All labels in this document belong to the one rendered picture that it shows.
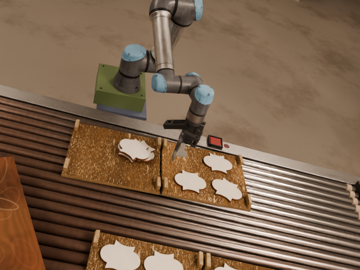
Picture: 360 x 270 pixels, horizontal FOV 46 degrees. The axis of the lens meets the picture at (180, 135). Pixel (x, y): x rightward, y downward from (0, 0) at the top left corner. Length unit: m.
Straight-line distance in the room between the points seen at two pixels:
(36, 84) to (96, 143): 2.01
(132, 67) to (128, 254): 1.01
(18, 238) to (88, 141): 0.66
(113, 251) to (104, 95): 0.96
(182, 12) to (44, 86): 2.18
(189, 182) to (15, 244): 0.81
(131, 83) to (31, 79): 1.82
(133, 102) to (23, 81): 1.78
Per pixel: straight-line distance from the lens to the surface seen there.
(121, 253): 1.56
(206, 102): 1.68
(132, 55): 2.17
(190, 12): 1.94
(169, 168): 1.93
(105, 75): 2.37
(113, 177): 1.81
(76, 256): 1.56
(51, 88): 3.87
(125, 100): 2.27
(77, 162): 1.84
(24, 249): 1.42
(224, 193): 1.92
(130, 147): 1.90
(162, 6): 1.87
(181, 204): 1.82
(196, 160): 2.03
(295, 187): 2.22
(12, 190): 1.56
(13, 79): 3.92
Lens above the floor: 2.20
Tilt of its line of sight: 36 degrees down
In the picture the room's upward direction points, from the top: 21 degrees clockwise
